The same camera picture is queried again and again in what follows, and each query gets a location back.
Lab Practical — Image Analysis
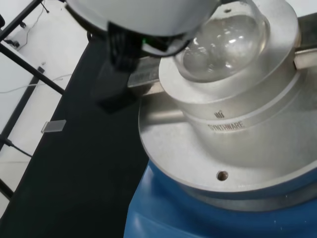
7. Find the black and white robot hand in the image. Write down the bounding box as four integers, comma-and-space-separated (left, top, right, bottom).
64, 0, 220, 73

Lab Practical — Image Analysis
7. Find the heater with blue base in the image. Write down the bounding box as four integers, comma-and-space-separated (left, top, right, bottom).
90, 0, 317, 238

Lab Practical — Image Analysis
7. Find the clear tape piece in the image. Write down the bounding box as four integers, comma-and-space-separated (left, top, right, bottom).
42, 119, 67, 134

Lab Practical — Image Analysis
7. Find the black cloth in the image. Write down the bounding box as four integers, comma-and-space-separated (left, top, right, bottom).
0, 32, 154, 238

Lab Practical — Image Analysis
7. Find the black metal frame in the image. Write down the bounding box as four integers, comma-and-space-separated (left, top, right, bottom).
0, 0, 65, 201

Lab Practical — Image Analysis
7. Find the thin white cable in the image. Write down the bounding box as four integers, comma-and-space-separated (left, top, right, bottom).
0, 73, 74, 94

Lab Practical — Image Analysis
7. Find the black cable with plug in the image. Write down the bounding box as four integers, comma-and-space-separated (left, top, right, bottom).
0, 138, 33, 158

